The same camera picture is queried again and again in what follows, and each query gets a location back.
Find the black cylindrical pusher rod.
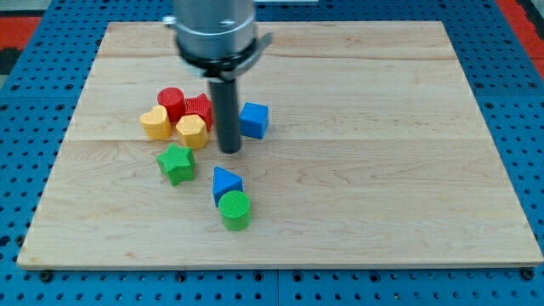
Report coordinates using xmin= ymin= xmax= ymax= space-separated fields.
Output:
xmin=209 ymin=80 xmax=241 ymax=154

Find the yellow hexagon block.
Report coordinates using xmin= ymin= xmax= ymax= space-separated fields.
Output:
xmin=175 ymin=115 xmax=208 ymax=150

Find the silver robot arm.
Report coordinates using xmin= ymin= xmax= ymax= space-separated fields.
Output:
xmin=162 ymin=0 xmax=273 ymax=154

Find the red star block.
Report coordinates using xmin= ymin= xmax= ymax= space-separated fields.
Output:
xmin=185 ymin=93 xmax=213 ymax=131

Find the blue cube block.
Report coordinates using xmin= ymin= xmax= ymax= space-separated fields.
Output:
xmin=239 ymin=102 xmax=269 ymax=139

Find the red cylinder block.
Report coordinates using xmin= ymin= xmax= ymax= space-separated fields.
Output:
xmin=156 ymin=88 xmax=186 ymax=122

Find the yellow heart block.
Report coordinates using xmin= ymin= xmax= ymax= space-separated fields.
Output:
xmin=139 ymin=105 xmax=172 ymax=140

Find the green star block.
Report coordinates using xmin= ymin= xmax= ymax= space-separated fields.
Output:
xmin=156 ymin=144 xmax=196 ymax=186

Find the blue triangle block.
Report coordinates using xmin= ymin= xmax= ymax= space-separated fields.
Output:
xmin=212 ymin=167 xmax=244 ymax=207

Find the green cylinder block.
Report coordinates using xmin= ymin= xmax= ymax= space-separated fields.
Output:
xmin=218 ymin=190 xmax=252 ymax=231

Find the wooden board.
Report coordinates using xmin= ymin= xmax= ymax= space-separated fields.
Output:
xmin=18 ymin=21 xmax=543 ymax=270

